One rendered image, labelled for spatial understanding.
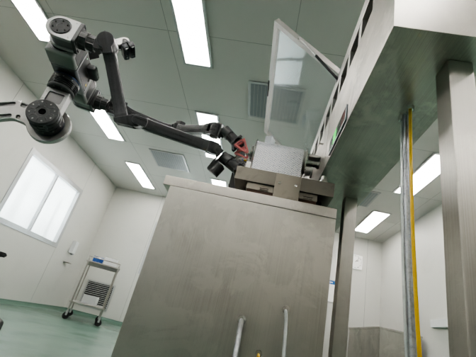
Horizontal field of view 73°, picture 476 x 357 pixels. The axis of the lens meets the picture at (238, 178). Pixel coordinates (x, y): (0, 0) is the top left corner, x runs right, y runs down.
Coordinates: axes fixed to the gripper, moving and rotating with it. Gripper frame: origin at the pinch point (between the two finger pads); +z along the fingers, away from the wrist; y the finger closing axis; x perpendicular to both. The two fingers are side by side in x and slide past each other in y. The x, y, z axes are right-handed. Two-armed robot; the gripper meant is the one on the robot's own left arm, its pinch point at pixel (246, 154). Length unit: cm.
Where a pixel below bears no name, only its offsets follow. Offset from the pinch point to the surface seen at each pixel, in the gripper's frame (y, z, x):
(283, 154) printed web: 9.1, 14.9, 10.9
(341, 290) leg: -3, 78, -8
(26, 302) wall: -427, -184, -311
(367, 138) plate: 48, 42, 21
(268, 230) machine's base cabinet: 35, 44, -26
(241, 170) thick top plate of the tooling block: 28.7, 16.5, -16.9
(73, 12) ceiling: -68, -256, -11
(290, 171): 9.3, 23.9, 7.2
